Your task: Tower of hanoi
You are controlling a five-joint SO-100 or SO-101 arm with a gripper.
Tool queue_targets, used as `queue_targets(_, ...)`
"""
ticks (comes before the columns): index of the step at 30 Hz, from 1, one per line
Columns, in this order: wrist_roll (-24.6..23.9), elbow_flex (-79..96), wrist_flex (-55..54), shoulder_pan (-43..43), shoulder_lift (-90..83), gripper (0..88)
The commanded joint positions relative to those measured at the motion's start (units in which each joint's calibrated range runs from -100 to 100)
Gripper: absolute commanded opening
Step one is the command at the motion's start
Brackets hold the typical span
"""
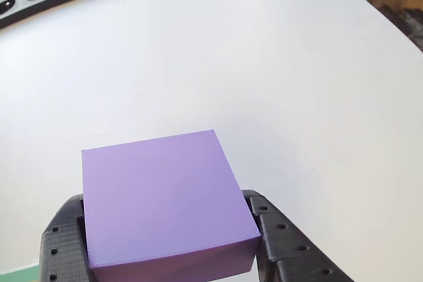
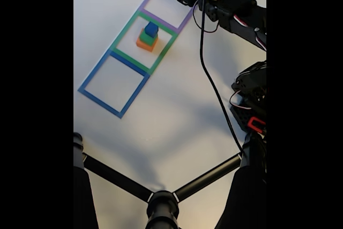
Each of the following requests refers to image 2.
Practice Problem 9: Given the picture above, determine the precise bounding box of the small blue cube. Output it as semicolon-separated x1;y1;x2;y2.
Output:
144;22;159;38

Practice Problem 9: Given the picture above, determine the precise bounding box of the medium green cube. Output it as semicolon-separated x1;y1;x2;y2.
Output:
139;28;158;46

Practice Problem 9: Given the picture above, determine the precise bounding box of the large orange cube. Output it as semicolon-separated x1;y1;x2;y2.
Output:
136;37;159;53

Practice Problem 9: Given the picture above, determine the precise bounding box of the red clamp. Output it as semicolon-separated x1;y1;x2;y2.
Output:
247;116;267;134

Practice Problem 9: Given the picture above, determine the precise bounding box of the black tripod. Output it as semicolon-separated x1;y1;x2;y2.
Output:
73;131;267;229

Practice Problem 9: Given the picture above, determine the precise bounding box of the purple square tape frame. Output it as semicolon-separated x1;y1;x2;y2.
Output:
139;0;194;33

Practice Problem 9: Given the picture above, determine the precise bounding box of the black camera cable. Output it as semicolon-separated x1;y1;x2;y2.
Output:
199;0;243;157

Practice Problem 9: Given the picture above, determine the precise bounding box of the green square tape frame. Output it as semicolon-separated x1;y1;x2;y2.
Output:
110;10;179;76

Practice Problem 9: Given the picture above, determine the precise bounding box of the blue square tape frame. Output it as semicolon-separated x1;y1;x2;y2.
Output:
77;48;151;119

